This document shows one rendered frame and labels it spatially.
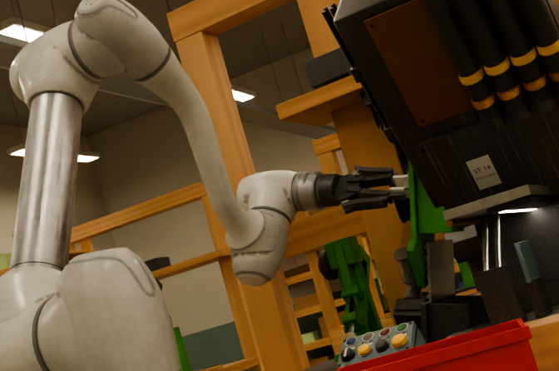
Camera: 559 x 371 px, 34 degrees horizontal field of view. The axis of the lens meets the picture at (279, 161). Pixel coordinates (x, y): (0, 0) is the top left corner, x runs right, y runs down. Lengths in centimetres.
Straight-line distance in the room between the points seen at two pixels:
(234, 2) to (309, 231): 66
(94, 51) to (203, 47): 78
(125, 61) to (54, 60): 14
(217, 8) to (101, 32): 81
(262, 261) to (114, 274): 62
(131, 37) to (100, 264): 53
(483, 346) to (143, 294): 51
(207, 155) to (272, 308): 64
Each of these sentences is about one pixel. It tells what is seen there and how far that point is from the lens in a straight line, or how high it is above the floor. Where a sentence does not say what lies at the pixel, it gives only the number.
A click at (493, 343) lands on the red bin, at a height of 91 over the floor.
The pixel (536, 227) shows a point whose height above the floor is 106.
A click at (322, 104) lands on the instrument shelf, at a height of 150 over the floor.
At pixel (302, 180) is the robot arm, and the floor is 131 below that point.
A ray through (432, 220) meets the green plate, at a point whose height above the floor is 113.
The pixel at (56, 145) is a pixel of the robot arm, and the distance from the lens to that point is 175.
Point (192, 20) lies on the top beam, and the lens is 258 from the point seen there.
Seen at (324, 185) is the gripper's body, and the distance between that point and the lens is 204.
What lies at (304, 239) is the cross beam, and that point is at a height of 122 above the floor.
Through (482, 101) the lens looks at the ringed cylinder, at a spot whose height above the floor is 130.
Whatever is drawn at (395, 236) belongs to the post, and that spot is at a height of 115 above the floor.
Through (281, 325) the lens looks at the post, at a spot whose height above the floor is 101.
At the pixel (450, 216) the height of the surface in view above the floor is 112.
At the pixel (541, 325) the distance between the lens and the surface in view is 158.
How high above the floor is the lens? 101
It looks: 10 degrees up
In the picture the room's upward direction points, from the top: 16 degrees counter-clockwise
